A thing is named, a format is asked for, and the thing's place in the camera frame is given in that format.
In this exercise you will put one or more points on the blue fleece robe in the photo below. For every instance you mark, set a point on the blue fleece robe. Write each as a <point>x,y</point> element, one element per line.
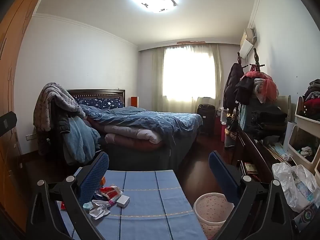
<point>80,140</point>

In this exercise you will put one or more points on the white air conditioner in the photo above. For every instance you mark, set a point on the white air conditioner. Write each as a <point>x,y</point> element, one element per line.
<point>247,46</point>

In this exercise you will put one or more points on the orange nightstand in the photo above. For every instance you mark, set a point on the orange nightstand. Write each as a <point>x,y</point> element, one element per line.
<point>134,101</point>

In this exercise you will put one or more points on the lip balm tube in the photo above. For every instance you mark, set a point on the lip balm tube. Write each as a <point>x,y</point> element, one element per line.
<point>114,200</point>

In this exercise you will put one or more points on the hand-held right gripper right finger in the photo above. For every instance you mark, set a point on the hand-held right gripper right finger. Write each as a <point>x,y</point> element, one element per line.
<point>222,175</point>

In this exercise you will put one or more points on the red garment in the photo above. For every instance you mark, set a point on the red garment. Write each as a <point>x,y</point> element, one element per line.
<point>270,87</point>

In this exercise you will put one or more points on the red bordered book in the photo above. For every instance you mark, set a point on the red bordered book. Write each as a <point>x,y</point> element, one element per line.
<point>251,168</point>

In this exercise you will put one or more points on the grey fleece blanket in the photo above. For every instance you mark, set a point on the grey fleece blanket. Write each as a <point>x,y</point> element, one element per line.
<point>52,97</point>

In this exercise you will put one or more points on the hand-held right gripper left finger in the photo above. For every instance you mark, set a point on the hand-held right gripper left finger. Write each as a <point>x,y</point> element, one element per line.
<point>93,177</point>

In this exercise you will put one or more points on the pink folded quilt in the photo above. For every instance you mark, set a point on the pink folded quilt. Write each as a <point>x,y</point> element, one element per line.
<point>130,133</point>

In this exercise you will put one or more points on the blue face mask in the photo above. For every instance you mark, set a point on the blue face mask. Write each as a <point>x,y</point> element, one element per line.
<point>87,205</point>

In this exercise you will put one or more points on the white paper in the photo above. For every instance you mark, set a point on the white paper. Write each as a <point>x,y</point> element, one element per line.
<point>100,210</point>

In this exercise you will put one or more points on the pile of clothes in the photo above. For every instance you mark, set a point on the pile of clothes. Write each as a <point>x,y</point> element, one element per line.
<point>313,100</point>

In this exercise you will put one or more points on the clear plastic container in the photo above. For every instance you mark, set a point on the clear plastic container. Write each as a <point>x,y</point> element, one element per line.
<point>225,116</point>

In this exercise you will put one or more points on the white pink-dotted waste bin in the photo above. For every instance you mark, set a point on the white pink-dotted waste bin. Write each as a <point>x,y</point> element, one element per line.
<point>212,205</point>

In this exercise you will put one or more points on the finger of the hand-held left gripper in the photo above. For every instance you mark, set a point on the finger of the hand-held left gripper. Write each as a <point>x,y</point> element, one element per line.
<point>8,122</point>

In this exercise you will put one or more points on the blue checked tablecloth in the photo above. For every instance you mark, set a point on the blue checked tablecloth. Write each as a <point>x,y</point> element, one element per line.
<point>150,205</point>

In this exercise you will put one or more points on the white small box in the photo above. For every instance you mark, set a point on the white small box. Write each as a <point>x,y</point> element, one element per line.
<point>123,201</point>

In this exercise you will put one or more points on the wall socket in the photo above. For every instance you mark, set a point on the wall socket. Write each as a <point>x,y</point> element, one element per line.
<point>30,137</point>

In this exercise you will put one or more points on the orange wooden wardrobe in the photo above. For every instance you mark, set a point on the orange wooden wardrobe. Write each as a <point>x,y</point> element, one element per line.
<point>12,55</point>

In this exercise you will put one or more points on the dark wooden dresser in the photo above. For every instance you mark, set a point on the dark wooden dresser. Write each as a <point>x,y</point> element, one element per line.
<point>252,152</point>

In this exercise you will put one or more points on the beige panel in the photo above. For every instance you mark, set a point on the beige panel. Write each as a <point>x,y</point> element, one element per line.
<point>285,105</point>

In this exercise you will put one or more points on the white plastic bag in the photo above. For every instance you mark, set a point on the white plastic bag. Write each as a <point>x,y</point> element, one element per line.
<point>292,185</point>

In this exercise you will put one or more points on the wooden coat rack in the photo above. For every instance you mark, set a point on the wooden coat rack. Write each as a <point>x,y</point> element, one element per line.
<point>239,58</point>
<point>255,55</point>

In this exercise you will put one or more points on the cream storage bin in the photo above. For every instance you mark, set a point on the cream storage bin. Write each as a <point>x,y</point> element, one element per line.
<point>307,122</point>
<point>295,140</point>

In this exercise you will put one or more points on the black garment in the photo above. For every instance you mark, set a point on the black garment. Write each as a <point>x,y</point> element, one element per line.
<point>245,90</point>

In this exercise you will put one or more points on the sheer window curtain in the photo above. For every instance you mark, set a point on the sheer window curtain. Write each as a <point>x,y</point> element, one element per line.
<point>160,80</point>

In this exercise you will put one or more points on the red and white wrapper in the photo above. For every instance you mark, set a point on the red and white wrapper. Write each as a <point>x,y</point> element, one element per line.
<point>111,192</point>

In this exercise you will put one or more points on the white garment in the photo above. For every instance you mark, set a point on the white garment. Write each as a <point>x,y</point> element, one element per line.
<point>258,86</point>

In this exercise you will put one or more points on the dark wooden bed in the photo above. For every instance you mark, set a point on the dark wooden bed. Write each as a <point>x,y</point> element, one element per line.
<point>145,157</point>

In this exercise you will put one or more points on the blue star-print pillow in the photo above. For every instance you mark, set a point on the blue star-print pillow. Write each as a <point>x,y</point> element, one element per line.
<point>100,103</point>

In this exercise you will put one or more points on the black suitcase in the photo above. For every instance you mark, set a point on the black suitcase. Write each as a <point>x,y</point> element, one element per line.
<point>205,118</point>

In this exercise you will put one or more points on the stack of dark folded clothes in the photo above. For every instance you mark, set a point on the stack of dark folded clothes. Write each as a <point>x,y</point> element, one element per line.
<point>270,120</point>

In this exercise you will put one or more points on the black padded jacket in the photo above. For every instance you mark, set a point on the black padded jacket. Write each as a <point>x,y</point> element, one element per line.
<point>62,123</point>

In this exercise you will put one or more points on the red storage box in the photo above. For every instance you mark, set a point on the red storage box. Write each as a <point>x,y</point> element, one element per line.
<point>218,127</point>

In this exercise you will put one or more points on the black hanging coat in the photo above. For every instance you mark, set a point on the black hanging coat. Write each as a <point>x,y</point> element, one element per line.
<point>232,85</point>

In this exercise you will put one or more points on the red snack wrapper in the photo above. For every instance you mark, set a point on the red snack wrapper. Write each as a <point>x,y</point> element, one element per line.
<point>63,205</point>

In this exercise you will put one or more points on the orange packet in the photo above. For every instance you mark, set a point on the orange packet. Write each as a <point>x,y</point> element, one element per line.
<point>102,180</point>

